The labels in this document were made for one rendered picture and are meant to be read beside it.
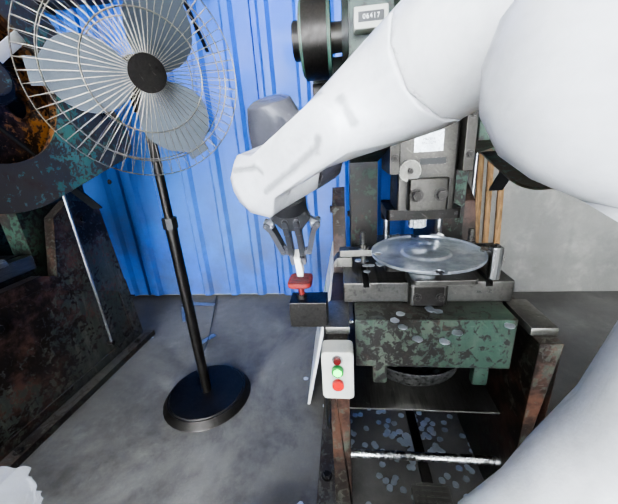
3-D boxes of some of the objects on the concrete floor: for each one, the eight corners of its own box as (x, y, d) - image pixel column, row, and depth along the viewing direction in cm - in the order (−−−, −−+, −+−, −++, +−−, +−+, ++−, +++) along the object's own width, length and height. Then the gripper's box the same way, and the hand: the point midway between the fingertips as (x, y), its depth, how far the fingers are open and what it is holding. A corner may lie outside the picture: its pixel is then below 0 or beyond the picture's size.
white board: (307, 404, 135) (330, 282, 114) (315, 336, 182) (332, 241, 161) (310, 404, 135) (333, 282, 114) (317, 336, 182) (334, 241, 161)
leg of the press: (354, 518, 94) (347, 233, 64) (316, 515, 95) (292, 235, 65) (349, 337, 180) (345, 179, 150) (329, 337, 181) (321, 181, 151)
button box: (357, 528, 90) (353, 352, 70) (273, 521, 93) (246, 351, 73) (349, 295, 226) (347, 212, 205) (315, 295, 229) (309, 213, 208)
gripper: (251, 206, 60) (273, 284, 77) (317, 202, 59) (326, 283, 75) (258, 185, 66) (277, 262, 82) (319, 181, 64) (326, 261, 81)
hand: (299, 263), depth 76 cm, fingers closed
